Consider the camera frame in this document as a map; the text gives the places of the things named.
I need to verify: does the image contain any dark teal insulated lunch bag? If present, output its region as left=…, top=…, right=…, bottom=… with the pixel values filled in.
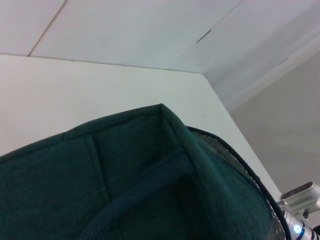
left=0, top=103, right=291, bottom=240

